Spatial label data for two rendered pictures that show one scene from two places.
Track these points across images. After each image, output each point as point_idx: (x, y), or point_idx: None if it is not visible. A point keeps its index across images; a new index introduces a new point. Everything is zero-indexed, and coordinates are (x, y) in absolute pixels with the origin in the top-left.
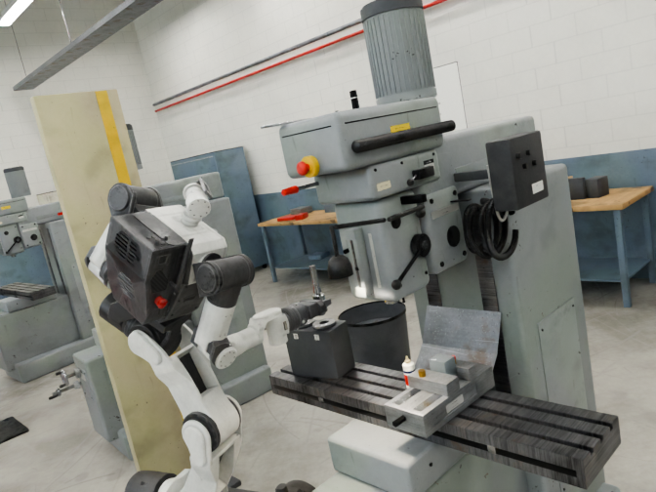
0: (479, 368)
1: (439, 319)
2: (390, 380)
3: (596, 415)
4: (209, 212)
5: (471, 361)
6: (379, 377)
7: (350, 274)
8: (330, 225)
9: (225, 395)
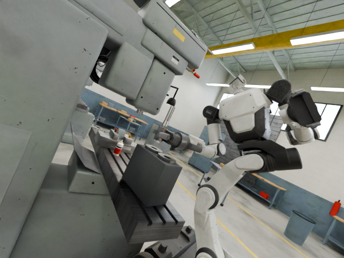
0: (102, 132)
1: (71, 126)
2: (118, 160)
3: (94, 128)
4: (228, 90)
5: (76, 140)
6: (120, 165)
7: (167, 104)
8: (178, 87)
9: (208, 188)
